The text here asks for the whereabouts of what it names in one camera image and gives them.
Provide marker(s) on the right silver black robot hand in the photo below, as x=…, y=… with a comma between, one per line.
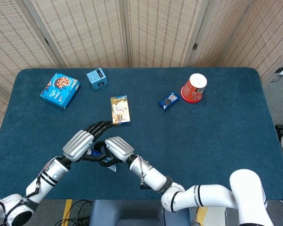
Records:
x=119, y=148

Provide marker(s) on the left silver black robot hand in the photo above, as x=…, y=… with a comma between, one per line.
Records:
x=78, y=146

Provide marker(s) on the blue white toothpaste tube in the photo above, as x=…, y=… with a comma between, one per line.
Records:
x=112, y=167

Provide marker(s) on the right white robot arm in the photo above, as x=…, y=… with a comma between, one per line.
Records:
x=202, y=193

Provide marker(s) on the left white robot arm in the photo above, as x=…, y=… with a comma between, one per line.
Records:
x=47, y=175

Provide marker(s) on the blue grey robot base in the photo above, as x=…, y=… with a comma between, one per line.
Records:
x=132, y=212

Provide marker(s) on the yellow snack box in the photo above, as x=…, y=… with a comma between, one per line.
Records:
x=120, y=110

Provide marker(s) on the blue cookie box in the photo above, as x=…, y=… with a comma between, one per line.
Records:
x=60, y=90

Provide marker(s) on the dark blue cookie packet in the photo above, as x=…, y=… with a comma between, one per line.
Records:
x=169, y=101

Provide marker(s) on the light blue cube box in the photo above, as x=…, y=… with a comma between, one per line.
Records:
x=97, y=78

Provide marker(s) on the blue table cloth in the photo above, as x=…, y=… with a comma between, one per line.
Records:
x=202, y=141

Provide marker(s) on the red instant noodle cup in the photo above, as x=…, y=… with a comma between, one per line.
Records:
x=194, y=90

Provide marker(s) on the yellow cardboard box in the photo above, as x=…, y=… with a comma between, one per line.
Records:
x=202, y=215

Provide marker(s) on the woven folding screen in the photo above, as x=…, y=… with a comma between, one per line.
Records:
x=89, y=30

